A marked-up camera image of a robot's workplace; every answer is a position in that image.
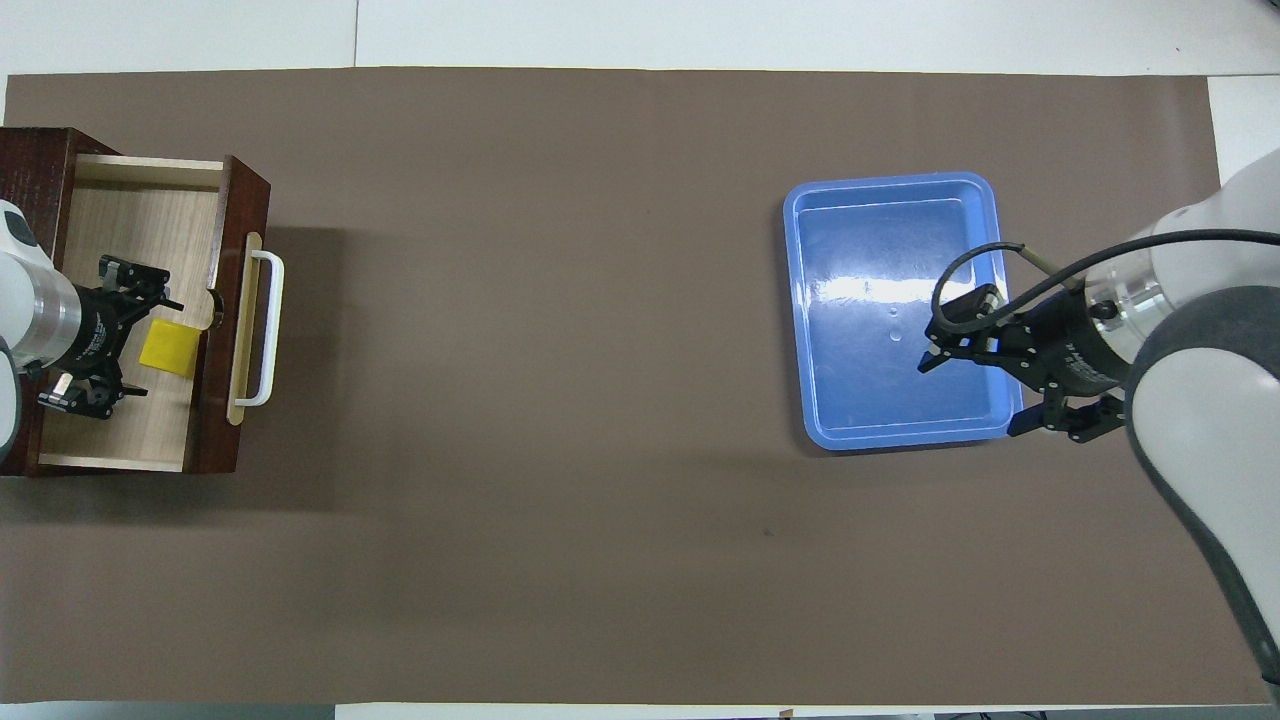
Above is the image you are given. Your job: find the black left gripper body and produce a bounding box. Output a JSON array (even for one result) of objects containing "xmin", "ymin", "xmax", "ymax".
[{"xmin": 68, "ymin": 286, "xmax": 138, "ymax": 378}]

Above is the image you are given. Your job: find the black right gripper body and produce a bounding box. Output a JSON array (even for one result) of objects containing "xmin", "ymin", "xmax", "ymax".
[{"xmin": 998, "ymin": 288, "xmax": 1138, "ymax": 398}]

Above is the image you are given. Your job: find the wooden drawer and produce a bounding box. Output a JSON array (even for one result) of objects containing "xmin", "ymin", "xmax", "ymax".
[{"xmin": 35, "ymin": 152, "xmax": 287, "ymax": 474}]

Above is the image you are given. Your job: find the yellow cube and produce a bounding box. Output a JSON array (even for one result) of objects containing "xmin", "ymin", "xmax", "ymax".
[{"xmin": 138, "ymin": 318, "xmax": 202, "ymax": 379}]

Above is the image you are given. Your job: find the white drawer handle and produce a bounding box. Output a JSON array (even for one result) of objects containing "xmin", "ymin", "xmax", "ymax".
[{"xmin": 232, "ymin": 249, "xmax": 287, "ymax": 408}]

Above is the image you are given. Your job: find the blue plastic tray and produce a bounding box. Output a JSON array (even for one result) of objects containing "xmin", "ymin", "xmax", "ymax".
[{"xmin": 783, "ymin": 171, "xmax": 1025, "ymax": 452}]

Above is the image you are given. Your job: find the dark brown wooden cabinet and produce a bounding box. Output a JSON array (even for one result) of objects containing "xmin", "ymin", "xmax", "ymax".
[{"xmin": 0, "ymin": 127, "xmax": 123, "ymax": 477}]

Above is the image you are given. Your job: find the brown table mat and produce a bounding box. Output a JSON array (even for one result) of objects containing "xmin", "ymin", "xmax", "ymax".
[{"xmin": 0, "ymin": 67, "xmax": 1276, "ymax": 706}]

